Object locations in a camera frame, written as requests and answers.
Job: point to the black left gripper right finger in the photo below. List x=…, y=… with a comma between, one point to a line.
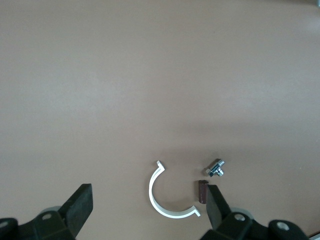
x=216, y=210

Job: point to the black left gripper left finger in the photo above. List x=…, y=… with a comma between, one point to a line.
x=77, y=210

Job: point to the brown terminal block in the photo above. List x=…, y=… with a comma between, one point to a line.
x=201, y=191

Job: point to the silver metal fitting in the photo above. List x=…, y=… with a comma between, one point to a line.
x=213, y=168

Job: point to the white semicircular clamp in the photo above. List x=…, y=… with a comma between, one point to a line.
x=153, y=197

